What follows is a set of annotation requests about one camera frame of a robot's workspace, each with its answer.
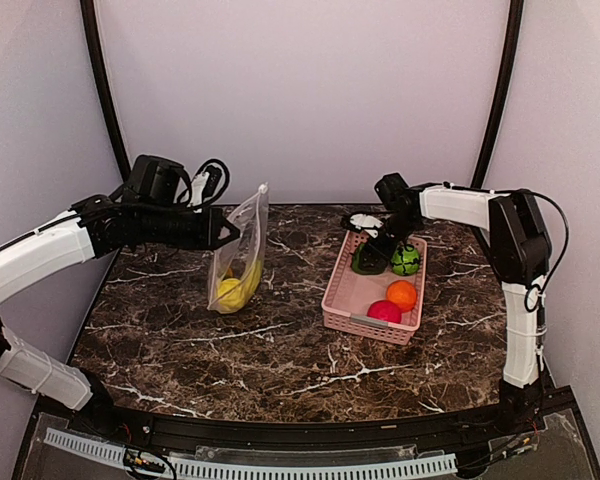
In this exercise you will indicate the right black frame post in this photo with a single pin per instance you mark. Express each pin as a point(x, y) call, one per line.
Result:
point(500, 94)

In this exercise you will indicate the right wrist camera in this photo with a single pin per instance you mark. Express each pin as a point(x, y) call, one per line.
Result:
point(362, 223)

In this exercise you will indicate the left black frame post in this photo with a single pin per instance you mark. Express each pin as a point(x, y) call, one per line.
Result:
point(101, 81)

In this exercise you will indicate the orange fruit toy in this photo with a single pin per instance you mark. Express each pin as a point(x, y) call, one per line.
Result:
point(403, 294)

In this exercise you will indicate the green watermelon toy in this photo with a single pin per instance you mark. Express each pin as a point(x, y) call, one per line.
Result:
point(406, 260)

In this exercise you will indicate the clear polka dot zip bag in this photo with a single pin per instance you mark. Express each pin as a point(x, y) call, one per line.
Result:
point(236, 258)

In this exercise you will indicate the black frame post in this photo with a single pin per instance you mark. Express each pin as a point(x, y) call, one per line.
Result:
point(101, 81)
point(500, 94)

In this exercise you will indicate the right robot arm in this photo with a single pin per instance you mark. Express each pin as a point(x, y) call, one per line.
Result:
point(514, 239)

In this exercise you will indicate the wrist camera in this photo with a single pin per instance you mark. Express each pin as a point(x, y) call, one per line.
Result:
point(362, 223)
point(204, 185)

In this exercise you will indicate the green bell pepper toy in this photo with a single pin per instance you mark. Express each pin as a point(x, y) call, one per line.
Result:
point(367, 260)

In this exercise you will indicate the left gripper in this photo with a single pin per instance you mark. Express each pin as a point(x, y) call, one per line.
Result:
point(208, 238)

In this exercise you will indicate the black front rail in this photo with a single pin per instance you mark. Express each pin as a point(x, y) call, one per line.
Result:
point(514, 413)

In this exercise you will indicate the red apple toy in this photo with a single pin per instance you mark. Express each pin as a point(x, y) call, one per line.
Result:
point(385, 310)

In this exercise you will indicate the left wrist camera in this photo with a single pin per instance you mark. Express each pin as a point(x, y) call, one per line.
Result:
point(204, 185)

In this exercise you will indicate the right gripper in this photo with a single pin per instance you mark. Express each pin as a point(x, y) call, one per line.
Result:
point(368, 251)

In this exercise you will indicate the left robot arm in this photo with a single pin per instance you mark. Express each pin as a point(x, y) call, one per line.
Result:
point(160, 203)

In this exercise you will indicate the pink perforated plastic basket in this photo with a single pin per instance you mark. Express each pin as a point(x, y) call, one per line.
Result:
point(349, 295)

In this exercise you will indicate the yellow pear toy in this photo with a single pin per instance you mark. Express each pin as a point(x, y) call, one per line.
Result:
point(230, 296)

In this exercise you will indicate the white slotted cable duct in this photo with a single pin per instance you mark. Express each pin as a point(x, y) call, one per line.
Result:
point(225, 463)

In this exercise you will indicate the yellow banana toy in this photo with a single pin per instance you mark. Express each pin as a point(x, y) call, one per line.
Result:
point(251, 280)

